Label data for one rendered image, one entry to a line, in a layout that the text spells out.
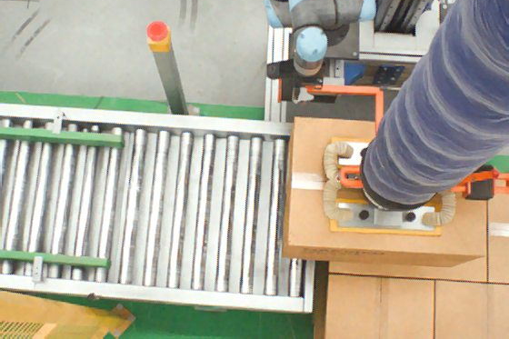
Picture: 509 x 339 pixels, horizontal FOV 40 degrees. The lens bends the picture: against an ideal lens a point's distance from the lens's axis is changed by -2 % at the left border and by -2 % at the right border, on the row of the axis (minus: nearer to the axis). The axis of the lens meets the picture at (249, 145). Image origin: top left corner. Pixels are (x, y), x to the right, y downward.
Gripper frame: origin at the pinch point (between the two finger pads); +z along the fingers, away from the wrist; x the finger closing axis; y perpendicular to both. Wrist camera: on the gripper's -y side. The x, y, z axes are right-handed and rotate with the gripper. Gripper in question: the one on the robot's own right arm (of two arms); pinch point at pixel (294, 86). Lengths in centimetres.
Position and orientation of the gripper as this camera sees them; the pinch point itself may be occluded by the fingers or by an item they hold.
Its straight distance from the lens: 212.7
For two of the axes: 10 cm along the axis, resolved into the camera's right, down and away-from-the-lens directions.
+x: 0.5, -9.7, 2.6
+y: 10.0, 0.5, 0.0
